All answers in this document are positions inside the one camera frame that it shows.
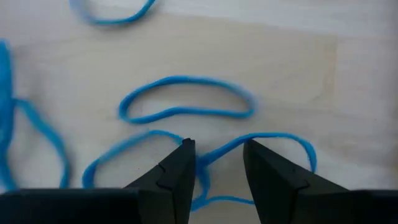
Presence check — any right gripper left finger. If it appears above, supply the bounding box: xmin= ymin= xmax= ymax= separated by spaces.
xmin=123 ymin=138 xmax=197 ymax=224

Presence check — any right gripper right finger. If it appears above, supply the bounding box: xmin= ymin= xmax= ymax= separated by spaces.
xmin=243 ymin=138 xmax=354 ymax=224

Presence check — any blue rubber band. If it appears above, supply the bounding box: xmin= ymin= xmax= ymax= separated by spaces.
xmin=81 ymin=129 xmax=187 ymax=190
xmin=190 ymin=132 xmax=318 ymax=213
xmin=0 ymin=39 xmax=72 ymax=191
xmin=118 ymin=75 xmax=258 ymax=125
xmin=68 ymin=0 xmax=157 ymax=26

